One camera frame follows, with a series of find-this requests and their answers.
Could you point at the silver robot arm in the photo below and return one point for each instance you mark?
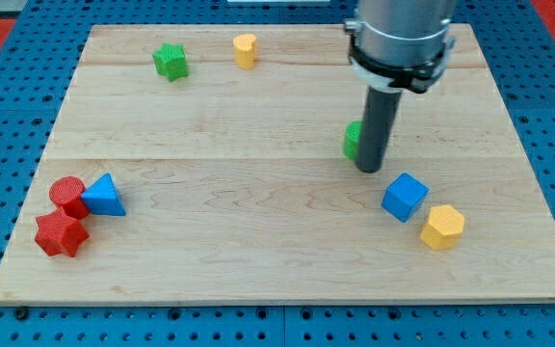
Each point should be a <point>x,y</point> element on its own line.
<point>400,45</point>

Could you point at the blue cube block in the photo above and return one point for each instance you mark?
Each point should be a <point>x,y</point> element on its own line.
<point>404,196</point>

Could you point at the green star block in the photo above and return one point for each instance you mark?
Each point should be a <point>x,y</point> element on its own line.
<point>170,61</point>

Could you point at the red star block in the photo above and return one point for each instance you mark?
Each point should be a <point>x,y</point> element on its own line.
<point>59,233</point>

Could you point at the green cylinder block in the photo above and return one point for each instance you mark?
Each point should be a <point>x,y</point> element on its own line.
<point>351,139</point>

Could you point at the wooden board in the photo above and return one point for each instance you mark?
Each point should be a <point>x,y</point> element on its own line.
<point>237,192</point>

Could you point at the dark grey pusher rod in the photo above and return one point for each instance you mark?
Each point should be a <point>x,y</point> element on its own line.
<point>378,117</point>

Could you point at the yellow heart block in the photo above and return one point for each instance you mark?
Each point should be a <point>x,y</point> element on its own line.
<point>245,50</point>

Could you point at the yellow hexagon block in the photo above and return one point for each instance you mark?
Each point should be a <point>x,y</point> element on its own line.
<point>443,227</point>

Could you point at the blue triangle block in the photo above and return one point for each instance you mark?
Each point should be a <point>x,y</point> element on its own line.
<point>102,198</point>

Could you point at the red cylinder block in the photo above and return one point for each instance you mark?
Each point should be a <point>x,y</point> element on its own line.
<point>67,193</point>

